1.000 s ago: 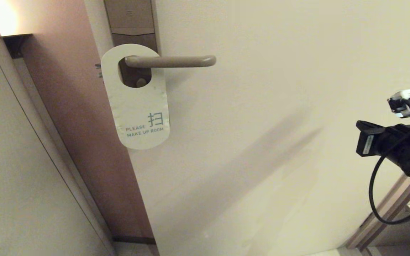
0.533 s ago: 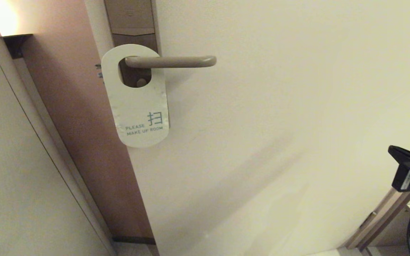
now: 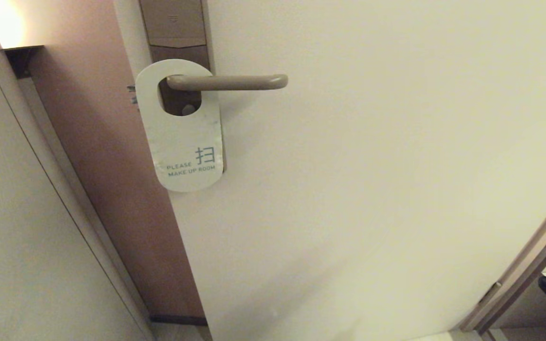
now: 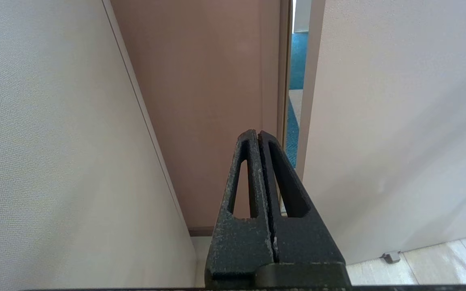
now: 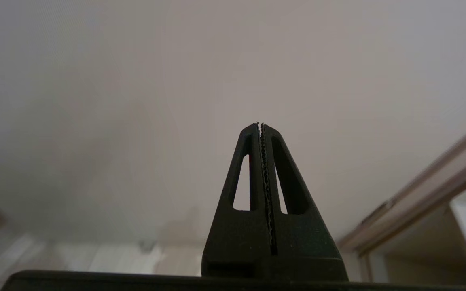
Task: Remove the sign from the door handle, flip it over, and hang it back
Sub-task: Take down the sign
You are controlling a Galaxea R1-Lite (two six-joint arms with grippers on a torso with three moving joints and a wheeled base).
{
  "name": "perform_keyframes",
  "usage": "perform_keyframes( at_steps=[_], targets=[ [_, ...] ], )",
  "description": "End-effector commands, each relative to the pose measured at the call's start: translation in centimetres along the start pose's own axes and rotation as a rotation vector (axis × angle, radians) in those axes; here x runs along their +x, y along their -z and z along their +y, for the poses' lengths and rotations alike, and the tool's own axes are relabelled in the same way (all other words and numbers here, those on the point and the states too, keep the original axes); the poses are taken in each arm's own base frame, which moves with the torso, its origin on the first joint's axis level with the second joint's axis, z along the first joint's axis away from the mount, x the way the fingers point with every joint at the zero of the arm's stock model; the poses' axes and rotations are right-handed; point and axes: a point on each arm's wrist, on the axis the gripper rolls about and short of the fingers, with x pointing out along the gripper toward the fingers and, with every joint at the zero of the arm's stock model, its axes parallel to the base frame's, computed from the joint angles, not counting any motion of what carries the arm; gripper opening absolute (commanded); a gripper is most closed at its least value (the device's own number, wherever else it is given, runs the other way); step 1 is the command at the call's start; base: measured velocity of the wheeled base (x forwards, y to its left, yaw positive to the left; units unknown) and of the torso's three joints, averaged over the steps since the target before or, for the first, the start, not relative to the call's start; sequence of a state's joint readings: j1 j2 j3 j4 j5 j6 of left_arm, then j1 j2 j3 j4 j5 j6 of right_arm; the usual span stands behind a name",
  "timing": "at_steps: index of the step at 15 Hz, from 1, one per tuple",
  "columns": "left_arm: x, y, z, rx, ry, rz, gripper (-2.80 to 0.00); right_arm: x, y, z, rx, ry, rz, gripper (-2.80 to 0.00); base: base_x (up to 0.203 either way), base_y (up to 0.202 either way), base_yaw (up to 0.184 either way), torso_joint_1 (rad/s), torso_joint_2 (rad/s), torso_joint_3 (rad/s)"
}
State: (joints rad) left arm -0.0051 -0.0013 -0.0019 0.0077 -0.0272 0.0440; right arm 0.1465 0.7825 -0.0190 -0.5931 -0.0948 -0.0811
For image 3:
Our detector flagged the metal frame hinge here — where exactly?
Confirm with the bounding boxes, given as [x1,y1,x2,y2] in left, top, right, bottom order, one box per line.
[479,282,503,306]

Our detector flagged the glowing wall lamp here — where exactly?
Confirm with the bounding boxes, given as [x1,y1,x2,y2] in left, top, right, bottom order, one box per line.
[0,45,44,79]

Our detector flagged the brown metal lock plate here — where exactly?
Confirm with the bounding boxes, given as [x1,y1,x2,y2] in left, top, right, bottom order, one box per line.
[139,0,228,173]

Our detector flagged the dark baseboard strip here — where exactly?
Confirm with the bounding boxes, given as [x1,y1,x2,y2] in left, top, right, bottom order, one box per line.
[150,314,207,326]

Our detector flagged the cream white door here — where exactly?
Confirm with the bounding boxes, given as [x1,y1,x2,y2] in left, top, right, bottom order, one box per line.
[112,0,546,341]

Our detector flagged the beige metal door handle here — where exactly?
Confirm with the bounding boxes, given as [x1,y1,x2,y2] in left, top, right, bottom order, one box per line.
[166,74,289,91]

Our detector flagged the blue do-not-disturb door hanger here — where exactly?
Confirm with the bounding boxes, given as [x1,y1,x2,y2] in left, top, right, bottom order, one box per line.
[135,59,224,192]

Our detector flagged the brown door frame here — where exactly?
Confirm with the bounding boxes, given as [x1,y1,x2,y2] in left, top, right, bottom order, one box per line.
[460,180,546,334]

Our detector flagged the beige open shelf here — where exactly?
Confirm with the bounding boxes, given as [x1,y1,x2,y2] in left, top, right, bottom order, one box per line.
[489,272,546,341]

